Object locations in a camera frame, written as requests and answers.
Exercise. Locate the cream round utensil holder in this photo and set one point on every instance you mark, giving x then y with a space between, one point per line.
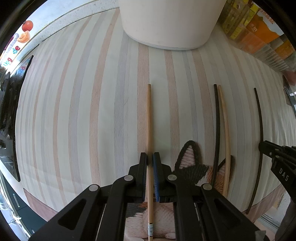
171 23

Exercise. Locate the orange-labelled jar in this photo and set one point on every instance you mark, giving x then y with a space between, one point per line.
285 49

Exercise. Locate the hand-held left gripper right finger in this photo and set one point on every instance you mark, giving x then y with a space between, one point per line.
157 178

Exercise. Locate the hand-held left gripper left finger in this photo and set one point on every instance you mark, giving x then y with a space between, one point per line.
140 180

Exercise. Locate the yellow-green carton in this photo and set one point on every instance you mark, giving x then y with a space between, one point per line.
238 18

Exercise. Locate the orange seasoning packet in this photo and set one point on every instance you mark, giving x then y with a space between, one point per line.
263 27

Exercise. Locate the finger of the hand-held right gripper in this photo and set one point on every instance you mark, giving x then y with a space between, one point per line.
270 148

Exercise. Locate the teal kitchen cabinet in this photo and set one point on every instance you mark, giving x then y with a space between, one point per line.
18 208

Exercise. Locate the clear plastic organizer tray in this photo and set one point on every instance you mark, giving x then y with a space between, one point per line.
266 52

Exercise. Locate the dark smartphone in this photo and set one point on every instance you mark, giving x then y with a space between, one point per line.
291 95

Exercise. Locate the dark brown chopstick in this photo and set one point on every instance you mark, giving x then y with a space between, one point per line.
218 127
260 115

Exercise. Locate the colourful wall sticker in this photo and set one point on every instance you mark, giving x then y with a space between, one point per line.
23 32

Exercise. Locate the light wooden chopstick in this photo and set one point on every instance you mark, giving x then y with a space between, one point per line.
149 115
227 129

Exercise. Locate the black glass gas stove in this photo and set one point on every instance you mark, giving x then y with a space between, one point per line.
9 104

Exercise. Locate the striped cat-print mat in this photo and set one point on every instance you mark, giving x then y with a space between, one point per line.
92 92

